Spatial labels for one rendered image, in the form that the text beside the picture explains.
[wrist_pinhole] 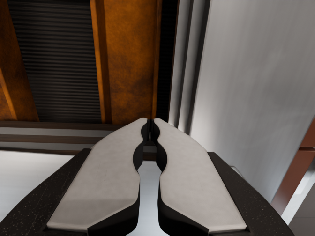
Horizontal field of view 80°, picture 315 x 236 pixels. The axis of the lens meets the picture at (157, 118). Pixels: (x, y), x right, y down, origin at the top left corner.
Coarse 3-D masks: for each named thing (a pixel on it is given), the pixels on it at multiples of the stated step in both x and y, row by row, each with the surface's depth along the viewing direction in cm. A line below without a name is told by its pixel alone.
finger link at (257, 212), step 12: (216, 156) 9; (216, 168) 8; (228, 168) 8; (228, 180) 8; (240, 180) 8; (240, 192) 7; (252, 192) 7; (240, 204) 7; (252, 204) 7; (264, 204) 7; (252, 216) 6; (264, 216) 6; (276, 216) 6; (252, 228) 6; (264, 228) 6; (276, 228) 6; (288, 228) 6
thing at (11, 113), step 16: (0, 0) 24; (0, 16) 24; (0, 32) 24; (0, 48) 24; (16, 48) 27; (0, 64) 24; (16, 64) 27; (0, 80) 24; (16, 80) 27; (0, 96) 30; (16, 96) 27; (32, 96) 31; (0, 112) 31; (16, 112) 27; (32, 112) 31
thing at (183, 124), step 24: (192, 0) 12; (192, 24) 12; (192, 48) 13; (192, 72) 13; (192, 96) 14; (168, 120) 16; (0, 144) 16; (24, 144) 16; (48, 144) 16; (72, 144) 16; (144, 144) 16
